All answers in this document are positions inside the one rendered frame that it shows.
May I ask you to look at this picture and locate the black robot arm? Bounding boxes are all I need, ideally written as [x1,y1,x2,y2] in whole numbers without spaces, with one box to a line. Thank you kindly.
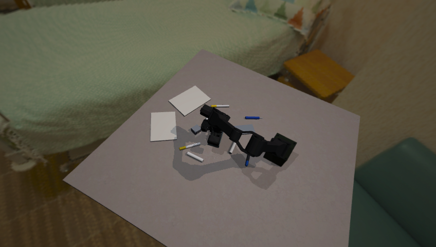
[200,104,291,158]

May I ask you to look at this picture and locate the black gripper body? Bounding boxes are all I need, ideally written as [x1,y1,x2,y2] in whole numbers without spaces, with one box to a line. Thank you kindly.
[207,127,222,146]

